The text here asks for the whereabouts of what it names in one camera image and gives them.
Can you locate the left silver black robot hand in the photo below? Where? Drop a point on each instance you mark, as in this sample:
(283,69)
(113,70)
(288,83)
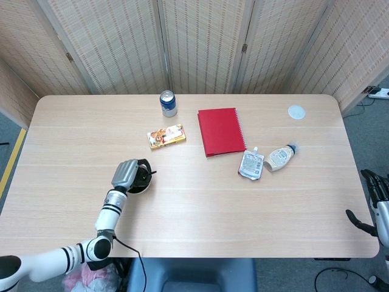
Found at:
(124,175)

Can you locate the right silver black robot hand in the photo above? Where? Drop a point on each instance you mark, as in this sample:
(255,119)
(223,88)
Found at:
(383,213)

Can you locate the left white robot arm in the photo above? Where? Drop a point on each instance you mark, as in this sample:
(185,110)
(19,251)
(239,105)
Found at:
(108,217)

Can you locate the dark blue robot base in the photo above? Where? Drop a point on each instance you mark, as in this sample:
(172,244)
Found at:
(191,273)

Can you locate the white bowl of coffee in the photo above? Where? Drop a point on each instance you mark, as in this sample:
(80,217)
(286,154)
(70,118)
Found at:
(143,189)

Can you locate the yellow curry roux box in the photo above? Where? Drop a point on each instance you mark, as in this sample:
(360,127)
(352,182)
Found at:
(166,137)

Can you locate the blue silver drink can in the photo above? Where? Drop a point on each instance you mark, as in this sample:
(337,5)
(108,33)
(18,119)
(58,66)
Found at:
(168,105)

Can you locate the red spiral notebook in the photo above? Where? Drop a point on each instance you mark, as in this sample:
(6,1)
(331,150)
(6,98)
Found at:
(221,132)

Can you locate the pink white plastic bag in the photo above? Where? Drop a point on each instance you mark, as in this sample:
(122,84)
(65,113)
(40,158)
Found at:
(91,278)

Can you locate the mayonnaise squeeze bottle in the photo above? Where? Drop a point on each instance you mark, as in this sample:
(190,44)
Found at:
(278,158)

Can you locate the white power strip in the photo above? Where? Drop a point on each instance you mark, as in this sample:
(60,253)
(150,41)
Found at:
(381,93)

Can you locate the brass screen hinge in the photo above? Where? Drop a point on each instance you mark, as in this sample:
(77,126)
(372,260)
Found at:
(69,57)
(244,48)
(368,89)

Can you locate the silver spouted food pouch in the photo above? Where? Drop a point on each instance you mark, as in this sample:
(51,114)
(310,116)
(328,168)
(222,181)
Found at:
(250,165)

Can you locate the white round table grommet cap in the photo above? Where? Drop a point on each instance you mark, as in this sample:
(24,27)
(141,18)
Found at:
(296,112)

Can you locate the woven bamboo folding screen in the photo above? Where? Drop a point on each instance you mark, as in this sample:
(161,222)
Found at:
(200,45)

